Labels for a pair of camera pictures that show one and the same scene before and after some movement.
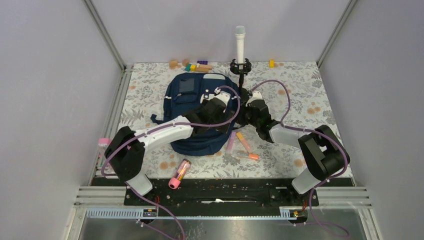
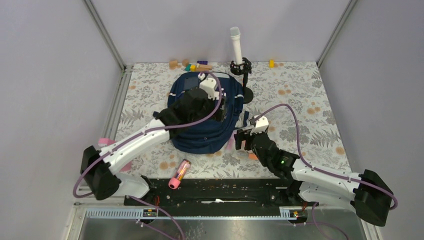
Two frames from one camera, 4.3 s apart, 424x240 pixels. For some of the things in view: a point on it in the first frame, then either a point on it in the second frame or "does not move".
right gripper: [240, 120] -> [244, 135]
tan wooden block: [173, 64] does not move
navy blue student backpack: [183, 96] does not move
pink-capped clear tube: [182, 170] does not move
